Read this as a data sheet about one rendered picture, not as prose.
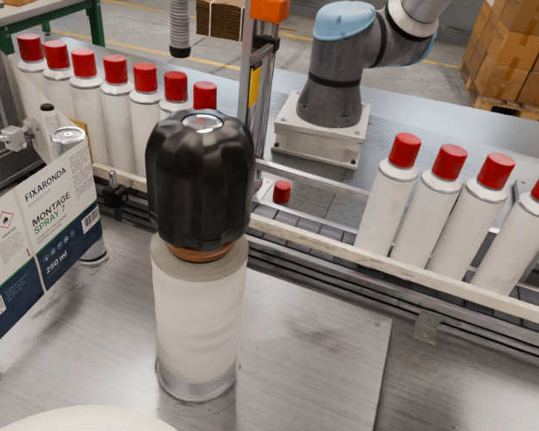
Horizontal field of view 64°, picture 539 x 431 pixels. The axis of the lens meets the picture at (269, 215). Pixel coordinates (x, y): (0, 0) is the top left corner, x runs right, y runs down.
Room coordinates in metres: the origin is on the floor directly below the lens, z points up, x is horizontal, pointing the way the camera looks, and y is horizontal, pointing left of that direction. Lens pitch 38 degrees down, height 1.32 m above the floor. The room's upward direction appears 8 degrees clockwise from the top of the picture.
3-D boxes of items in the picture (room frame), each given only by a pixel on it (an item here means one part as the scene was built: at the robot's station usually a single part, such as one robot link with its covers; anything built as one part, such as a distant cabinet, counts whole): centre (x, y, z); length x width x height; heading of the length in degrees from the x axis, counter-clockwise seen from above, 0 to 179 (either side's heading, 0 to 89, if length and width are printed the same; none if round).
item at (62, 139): (0.42, 0.24, 0.97); 0.05 x 0.05 x 0.19
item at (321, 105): (0.95, -0.10, 0.96); 0.15 x 0.15 x 0.10
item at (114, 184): (0.55, 0.24, 0.89); 0.06 x 0.03 x 0.12; 164
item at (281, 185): (0.69, -0.02, 0.85); 0.03 x 0.03 x 0.03
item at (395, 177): (0.50, -0.16, 0.98); 0.05 x 0.05 x 0.20
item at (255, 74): (0.58, 0.05, 1.09); 0.03 x 0.01 x 0.06; 164
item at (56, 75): (0.65, 0.36, 0.98); 0.05 x 0.05 x 0.20
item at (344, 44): (0.95, -0.10, 1.07); 0.13 x 0.12 x 0.14; 118
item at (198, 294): (0.28, 0.06, 1.03); 0.09 x 0.09 x 0.30
